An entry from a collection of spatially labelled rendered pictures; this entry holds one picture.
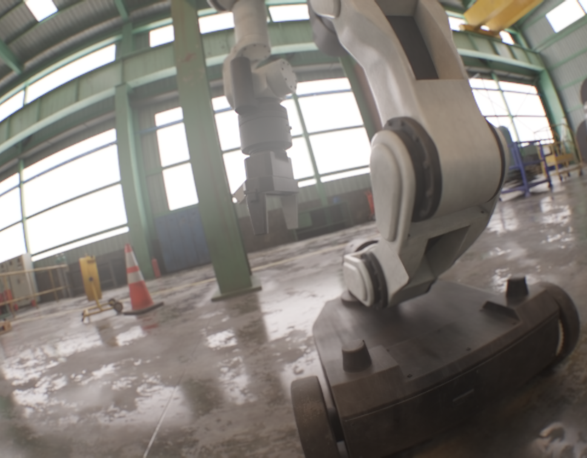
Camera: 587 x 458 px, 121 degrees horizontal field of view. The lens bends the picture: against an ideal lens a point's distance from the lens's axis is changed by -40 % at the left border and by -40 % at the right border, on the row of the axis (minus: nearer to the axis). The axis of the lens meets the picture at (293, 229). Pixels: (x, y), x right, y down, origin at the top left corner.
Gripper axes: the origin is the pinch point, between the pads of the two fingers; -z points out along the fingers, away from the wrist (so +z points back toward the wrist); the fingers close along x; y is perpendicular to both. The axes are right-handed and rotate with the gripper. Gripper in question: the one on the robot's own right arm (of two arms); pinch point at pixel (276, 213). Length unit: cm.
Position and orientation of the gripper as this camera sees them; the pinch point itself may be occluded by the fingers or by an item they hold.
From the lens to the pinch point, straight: 45.9
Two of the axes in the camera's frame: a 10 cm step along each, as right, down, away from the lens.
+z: -1.5, -9.9, -0.3
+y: 8.9, -1.2, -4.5
